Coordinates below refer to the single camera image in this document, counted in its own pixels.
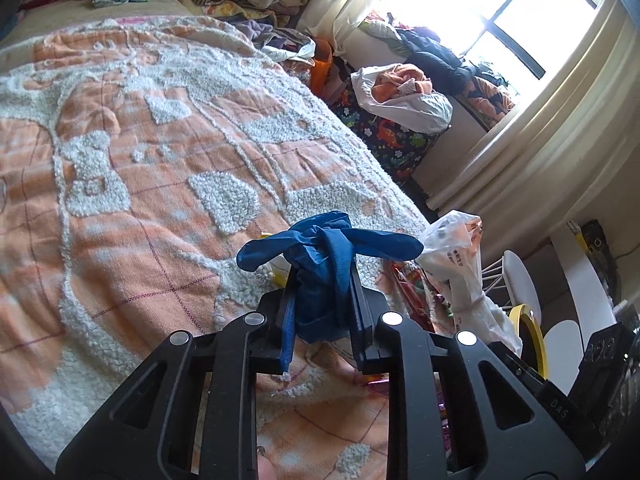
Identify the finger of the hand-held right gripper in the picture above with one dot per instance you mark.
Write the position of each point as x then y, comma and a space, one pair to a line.
517, 362

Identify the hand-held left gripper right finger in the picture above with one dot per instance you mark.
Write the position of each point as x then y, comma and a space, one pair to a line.
361, 330

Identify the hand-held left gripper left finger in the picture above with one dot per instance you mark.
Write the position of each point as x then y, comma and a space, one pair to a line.
286, 310

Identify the blue knotted cloth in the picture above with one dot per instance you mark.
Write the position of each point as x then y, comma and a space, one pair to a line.
320, 240

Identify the small white plastic bag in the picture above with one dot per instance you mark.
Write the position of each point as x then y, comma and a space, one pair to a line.
452, 260

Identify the person's left hand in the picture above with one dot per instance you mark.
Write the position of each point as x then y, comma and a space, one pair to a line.
266, 467

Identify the red snack wrapper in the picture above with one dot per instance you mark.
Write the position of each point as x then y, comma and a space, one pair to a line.
407, 280

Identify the white hexagonal stool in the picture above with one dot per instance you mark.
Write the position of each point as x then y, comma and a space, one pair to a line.
520, 275

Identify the white vanity desk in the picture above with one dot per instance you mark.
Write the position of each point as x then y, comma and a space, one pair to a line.
585, 270

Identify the dark cosmetic bag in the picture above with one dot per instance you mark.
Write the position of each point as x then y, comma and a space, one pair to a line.
600, 245

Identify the small yellow box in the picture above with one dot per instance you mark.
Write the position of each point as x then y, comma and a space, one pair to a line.
576, 234

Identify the dinosaur print storage bag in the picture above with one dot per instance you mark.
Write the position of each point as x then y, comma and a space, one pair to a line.
390, 145

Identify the orange white tufted blanket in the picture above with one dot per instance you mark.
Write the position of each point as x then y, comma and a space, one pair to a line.
150, 160

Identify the large white plastic sack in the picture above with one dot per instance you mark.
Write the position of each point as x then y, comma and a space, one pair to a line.
425, 110

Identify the wide cream curtain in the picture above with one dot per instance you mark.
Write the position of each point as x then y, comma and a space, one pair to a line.
550, 135

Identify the orange towel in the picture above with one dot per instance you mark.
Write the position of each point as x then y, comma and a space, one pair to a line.
390, 90

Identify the orange bag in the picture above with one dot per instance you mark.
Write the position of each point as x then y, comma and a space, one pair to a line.
320, 70

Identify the white lilac garment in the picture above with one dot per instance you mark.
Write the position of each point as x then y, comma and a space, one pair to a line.
295, 52

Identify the clothes pile with dark jacket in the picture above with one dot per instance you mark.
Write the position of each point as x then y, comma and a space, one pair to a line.
435, 50

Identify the narrow cream curtain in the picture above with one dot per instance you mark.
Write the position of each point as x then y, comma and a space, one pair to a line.
340, 0

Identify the black framed window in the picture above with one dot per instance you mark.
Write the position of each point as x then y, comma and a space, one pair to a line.
525, 0

